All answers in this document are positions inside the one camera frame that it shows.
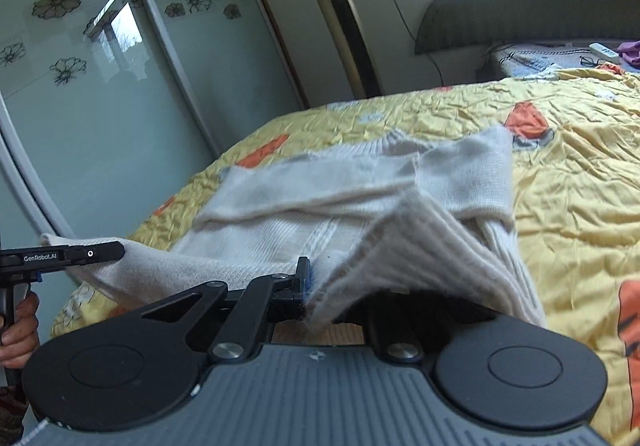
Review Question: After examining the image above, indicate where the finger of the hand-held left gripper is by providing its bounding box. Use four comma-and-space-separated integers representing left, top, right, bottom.
64, 241, 126, 268

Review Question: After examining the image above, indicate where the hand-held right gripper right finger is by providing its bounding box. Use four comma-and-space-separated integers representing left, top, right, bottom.
364, 293, 497, 363

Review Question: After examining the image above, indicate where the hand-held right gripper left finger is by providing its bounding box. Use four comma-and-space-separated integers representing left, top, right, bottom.
137, 256, 315, 363

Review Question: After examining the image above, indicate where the white knit sweater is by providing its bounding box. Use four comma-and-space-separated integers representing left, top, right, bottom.
39, 123, 548, 343

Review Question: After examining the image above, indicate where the person's left hand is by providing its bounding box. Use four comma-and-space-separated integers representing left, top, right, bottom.
0, 293, 41, 369

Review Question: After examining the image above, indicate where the glass wardrobe sliding door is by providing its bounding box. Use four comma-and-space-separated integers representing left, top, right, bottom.
0, 0, 307, 287

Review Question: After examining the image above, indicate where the yellow printed quilt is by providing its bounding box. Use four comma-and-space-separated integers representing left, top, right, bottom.
49, 64, 640, 445

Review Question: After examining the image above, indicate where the gold tower air conditioner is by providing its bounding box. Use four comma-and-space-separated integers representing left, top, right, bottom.
303, 0, 383, 98

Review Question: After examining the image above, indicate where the brown wooden wardrobe edge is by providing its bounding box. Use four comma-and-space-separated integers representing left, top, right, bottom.
231, 0, 312, 108

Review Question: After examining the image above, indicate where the plaid bedsheet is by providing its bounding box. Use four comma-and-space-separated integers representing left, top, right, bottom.
486, 41, 640, 78

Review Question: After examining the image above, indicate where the white remote control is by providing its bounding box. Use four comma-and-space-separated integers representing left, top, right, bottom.
588, 42, 621, 60

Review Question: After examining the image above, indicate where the purple cloth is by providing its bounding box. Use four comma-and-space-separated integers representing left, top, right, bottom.
616, 40, 640, 71

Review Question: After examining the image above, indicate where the black power cable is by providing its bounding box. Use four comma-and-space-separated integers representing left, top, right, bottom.
372, 0, 444, 90

